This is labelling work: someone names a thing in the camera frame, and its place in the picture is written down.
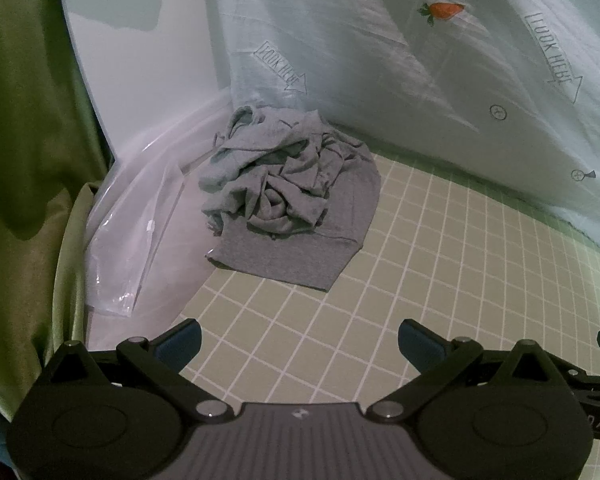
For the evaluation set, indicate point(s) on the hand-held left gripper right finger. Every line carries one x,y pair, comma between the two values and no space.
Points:
420,342

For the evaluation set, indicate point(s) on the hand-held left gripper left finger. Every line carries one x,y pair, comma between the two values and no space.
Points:
182,344

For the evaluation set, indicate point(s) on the dark grey sweatshirt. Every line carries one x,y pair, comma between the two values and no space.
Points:
280,260

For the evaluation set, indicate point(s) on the light grey garment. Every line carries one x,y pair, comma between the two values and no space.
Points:
260,175

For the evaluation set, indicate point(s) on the clear plastic bag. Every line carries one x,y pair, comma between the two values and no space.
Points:
125,250

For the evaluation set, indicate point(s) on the pale pink cloth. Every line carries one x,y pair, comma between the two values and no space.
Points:
180,125

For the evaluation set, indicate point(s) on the white basket with carrot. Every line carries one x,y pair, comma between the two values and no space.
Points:
405,85

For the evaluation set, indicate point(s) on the green curtain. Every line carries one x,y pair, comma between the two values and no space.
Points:
25,135

